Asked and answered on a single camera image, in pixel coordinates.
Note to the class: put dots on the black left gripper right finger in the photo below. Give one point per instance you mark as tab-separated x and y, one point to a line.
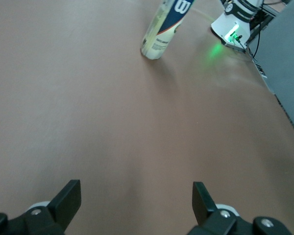
205	210

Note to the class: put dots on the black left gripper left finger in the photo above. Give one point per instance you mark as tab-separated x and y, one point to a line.
63	205

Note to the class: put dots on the white blue tennis ball can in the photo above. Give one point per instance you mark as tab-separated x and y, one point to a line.
169	27

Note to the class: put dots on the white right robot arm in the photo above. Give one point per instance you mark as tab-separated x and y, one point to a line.
229	22

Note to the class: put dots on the brown table mat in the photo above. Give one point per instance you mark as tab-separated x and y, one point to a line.
112	110

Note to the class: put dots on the aluminium table edge rail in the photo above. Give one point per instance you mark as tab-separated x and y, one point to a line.
262	73

